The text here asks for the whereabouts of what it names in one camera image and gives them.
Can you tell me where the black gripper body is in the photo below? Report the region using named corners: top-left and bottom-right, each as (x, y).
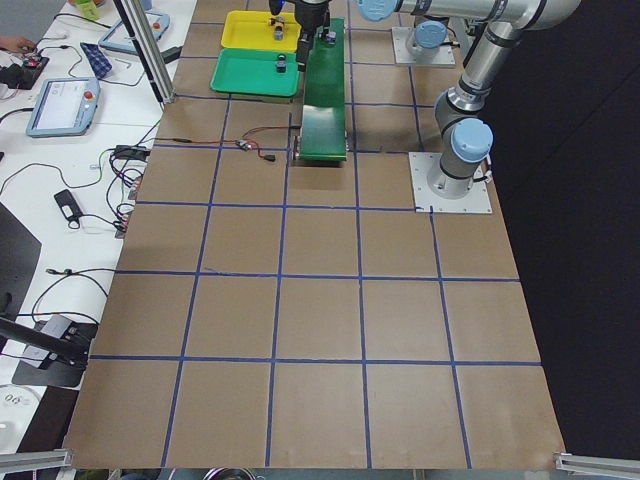
top-left (293, 0), bottom-right (330, 35)

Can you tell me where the green push button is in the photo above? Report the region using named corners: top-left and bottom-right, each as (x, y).
top-left (275, 53), bottom-right (287, 74)
top-left (319, 27), bottom-right (337, 45)

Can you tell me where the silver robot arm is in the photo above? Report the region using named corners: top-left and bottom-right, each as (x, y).
top-left (357, 0), bottom-right (580, 200)
top-left (291, 1), bottom-right (447, 72)

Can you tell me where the yellow plastic tray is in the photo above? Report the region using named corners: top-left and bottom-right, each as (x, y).
top-left (221, 10), bottom-right (301, 53)

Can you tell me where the green plastic tray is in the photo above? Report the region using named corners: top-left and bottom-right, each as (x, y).
top-left (210, 48), bottom-right (300, 98)

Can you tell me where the green conveyor belt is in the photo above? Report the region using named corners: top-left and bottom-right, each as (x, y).
top-left (294, 17), bottom-right (347, 162)

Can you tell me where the small speed controller board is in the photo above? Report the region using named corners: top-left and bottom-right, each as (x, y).
top-left (236, 139), bottom-right (252, 151)

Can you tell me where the teach pendant far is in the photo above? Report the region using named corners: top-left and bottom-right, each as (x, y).
top-left (98, 11), bottom-right (174, 56)

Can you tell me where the teach pendant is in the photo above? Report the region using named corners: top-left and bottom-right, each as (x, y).
top-left (98, 11), bottom-right (174, 56)
top-left (26, 77), bottom-right (101, 138)

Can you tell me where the blue checkered cloth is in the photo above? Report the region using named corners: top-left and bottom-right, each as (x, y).
top-left (80, 42), bottom-right (113, 81)

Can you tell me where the teach pendant near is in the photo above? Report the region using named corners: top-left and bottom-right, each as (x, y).
top-left (26, 77), bottom-right (101, 138)

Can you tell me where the black power adapter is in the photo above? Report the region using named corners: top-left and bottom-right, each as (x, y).
top-left (53, 189), bottom-right (84, 222)

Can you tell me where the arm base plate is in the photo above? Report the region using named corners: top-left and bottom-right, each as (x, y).
top-left (391, 21), bottom-right (455, 68)
top-left (408, 152), bottom-right (492, 214)

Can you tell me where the red black power cable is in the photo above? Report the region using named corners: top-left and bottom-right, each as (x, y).
top-left (154, 124), bottom-right (296, 159)

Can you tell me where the aluminium frame post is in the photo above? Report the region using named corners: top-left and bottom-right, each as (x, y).
top-left (114, 0), bottom-right (175, 105)

